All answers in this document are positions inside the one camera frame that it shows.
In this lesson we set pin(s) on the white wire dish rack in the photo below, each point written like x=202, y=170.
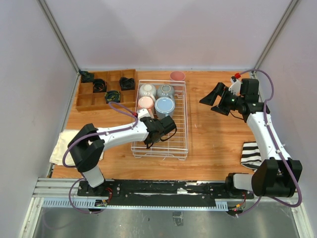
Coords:
x=177, y=146

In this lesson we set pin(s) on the wooden compartment tray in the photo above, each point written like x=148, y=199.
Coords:
x=89, y=101

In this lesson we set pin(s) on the black mug white inside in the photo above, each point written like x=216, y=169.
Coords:
x=151, y=140

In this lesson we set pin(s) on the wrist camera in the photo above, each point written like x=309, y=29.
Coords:
x=143, y=115
x=235, y=84

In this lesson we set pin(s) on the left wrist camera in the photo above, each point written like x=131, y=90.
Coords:
x=143, y=115

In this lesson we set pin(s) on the pink tumbler cup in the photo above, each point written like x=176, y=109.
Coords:
x=177, y=78

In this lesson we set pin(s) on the white speckled mug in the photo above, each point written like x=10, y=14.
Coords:
x=148, y=90

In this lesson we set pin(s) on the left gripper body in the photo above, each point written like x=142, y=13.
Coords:
x=151, y=142

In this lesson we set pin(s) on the black white striped cloth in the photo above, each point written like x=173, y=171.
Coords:
x=250, y=156

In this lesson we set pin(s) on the light blue mug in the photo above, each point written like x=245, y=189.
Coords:
x=164, y=106

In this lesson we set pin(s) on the rolled blue yellow tie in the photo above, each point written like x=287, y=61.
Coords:
x=113, y=96

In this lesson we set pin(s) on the light pink mug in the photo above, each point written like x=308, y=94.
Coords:
x=146, y=102

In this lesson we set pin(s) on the rolled black patterned tie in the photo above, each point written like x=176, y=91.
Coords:
x=127, y=83

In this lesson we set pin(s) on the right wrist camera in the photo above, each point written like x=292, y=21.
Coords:
x=235, y=84

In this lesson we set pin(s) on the grey-green speckled mug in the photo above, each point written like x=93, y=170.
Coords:
x=165, y=90

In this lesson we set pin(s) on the grey slotted cable duct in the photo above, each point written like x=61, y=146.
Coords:
x=89, y=203

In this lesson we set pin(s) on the cream folded cloth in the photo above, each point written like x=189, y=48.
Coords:
x=61, y=146

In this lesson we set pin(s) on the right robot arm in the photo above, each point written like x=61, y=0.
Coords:
x=278, y=174

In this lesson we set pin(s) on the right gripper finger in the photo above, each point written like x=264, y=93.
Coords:
x=211, y=97
x=221, y=110

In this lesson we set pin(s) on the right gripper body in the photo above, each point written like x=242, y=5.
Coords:
x=230, y=100

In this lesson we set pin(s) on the rolled dark green tie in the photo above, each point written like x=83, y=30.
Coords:
x=86, y=77

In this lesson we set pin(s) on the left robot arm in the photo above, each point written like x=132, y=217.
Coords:
x=90, y=142

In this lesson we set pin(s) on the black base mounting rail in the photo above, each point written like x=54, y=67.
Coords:
x=165, y=192

